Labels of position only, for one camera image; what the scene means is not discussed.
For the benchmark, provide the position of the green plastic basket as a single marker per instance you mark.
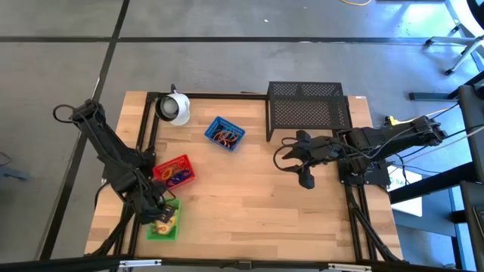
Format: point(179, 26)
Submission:
point(162, 238)

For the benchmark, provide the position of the black aluminium rig frame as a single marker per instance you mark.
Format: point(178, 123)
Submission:
point(211, 96)

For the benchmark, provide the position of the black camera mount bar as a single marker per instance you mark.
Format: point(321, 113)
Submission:
point(75, 264)

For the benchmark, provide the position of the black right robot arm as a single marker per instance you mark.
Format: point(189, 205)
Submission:
point(397, 136)

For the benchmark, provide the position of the orange silicone wristband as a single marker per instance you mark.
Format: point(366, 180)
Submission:
point(227, 143)

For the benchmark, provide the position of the white round tabletop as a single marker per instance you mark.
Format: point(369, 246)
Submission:
point(459, 11)

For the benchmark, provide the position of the white metal stand legs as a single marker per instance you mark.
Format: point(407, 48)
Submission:
point(453, 39)

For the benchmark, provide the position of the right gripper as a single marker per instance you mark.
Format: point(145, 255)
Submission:
point(325, 151)

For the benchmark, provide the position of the white paper sheet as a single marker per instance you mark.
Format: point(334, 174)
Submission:
point(410, 204)

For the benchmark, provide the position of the black mesh metal shelf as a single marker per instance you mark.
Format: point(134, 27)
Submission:
point(306, 102)

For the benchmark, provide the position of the red plastic basket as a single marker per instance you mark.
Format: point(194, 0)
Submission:
point(189, 181)

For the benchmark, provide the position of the blue plastic basket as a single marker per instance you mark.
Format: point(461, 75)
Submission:
point(209, 132)

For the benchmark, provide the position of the silver metal bracket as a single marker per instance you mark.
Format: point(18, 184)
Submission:
point(349, 267)
point(140, 263)

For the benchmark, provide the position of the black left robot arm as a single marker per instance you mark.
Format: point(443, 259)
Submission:
point(109, 151)

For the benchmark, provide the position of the yellow green crayon box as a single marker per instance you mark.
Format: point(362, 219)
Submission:
point(162, 228)

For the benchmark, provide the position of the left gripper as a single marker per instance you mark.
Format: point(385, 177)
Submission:
point(149, 204)

